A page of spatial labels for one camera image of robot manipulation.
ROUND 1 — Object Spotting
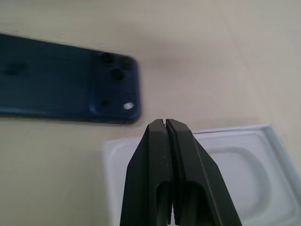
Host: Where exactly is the dark blue smartphone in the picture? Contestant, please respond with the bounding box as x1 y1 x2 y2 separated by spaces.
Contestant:
0 32 142 125

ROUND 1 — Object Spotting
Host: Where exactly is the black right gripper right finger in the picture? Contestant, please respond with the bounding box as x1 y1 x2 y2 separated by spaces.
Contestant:
165 118 238 226

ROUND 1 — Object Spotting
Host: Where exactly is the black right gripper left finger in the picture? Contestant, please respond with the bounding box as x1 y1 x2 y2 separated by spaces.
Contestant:
119 118 174 226

